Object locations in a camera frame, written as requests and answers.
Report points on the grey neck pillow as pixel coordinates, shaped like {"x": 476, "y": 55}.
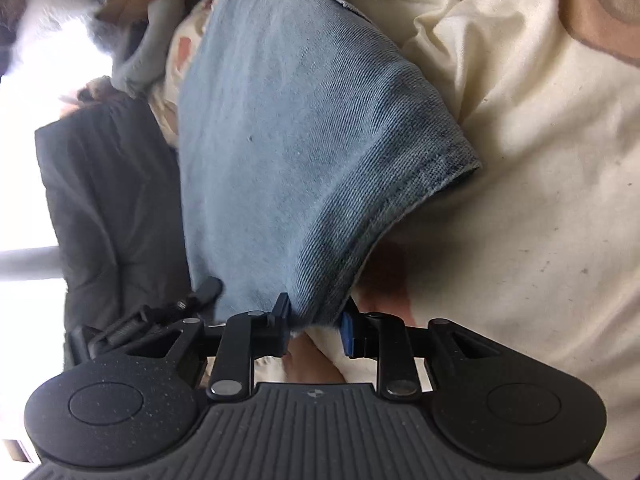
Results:
{"x": 150, "y": 50}

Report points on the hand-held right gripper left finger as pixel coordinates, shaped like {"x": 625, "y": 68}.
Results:
{"x": 285, "y": 320}

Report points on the blue denim pants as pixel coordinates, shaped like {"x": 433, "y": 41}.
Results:
{"x": 300, "y": 135}

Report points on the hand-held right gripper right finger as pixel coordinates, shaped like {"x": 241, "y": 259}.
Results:
{"x": 348, "y": 332}

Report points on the bear print bed sheet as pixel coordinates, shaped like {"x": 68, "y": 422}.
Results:
{"x": 525, "y": 185}

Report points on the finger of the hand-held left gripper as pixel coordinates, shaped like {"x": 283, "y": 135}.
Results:
{"x": 207, "y": 291}

